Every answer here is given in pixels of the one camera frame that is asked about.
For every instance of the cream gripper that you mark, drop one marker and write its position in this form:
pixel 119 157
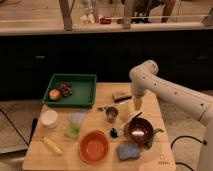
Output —
pixel 137 102

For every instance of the black and tan eraser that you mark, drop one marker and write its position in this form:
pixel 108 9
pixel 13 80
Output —
pixel 121 96

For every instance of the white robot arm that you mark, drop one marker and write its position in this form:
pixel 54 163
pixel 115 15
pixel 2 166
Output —
pixel 144 77

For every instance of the green plastic tray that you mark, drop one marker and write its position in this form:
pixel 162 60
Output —
pixel 83 90

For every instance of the small metal cup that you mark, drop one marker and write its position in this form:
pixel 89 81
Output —
pixel 111 114

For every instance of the dark maroon bowl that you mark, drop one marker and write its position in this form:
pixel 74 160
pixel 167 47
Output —
pixel 140 130

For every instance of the green chili pepper toy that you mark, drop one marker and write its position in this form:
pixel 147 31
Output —
pixel 148 145

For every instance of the blue sponge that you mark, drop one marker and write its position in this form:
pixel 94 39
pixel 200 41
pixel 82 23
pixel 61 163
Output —
pixel 128 151

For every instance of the orange bowl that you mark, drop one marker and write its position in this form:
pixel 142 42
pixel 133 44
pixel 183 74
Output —
pixel 93 147

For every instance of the clear green plastic cup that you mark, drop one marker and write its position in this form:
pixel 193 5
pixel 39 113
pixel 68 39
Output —
pixel 73 128

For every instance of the dark grape bunch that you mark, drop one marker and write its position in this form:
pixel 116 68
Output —
pixel 65 89

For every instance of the red yellow apple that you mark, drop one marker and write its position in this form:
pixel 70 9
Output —
pixel 54 94

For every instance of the small red object on ledge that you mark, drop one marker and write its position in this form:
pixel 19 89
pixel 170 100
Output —
pixel 105 21

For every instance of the white round container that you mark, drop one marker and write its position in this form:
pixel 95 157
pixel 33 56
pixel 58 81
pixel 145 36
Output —
pixel 49 119

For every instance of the yellow banana toy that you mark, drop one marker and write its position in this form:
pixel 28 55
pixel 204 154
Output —
pixel 52 145

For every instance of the white handled dish brush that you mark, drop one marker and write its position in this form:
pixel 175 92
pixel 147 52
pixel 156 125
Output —
pixel 117 132

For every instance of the wooden post right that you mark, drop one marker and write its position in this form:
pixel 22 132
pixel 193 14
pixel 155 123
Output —
pixel 128 8

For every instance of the wooden post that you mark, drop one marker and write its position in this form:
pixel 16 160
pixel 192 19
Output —
pixel 128 8
pixel 66 16

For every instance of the wooden post left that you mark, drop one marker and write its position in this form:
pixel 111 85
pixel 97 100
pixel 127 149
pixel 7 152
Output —
pixel 66 16

